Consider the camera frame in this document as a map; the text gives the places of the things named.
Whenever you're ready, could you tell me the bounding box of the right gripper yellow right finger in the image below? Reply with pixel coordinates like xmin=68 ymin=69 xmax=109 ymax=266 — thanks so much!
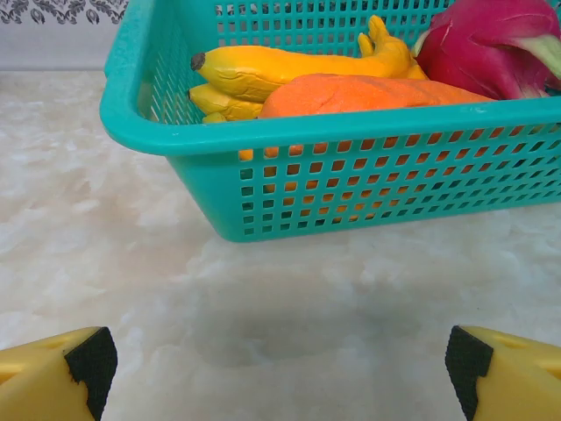
xmin=444 ymin=325 xmax=561 ymax=421

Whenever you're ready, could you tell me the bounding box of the teal plastic basket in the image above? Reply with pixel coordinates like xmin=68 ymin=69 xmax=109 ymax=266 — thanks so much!
xmin=99 ymin=0 xmax=561 ymax=244

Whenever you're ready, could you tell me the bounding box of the yellow toy banana bunch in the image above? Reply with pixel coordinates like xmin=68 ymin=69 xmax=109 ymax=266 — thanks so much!
xmin=188 ymin=15 xmax=429 ymax=161

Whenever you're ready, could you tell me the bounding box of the pink toy dragon fruit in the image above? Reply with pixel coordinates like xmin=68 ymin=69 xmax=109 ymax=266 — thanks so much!
xmin=411 ymin=0 xmax=561 ymax=101

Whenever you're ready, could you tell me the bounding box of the orange carrot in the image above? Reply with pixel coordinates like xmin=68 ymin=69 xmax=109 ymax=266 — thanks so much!
xmin=258 ymin=73 xmax=496 ymax=220

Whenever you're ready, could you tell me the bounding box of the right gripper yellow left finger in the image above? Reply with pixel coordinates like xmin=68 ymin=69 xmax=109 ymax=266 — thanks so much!
xmin=0 ymin=326 xmax=118 ymax=421

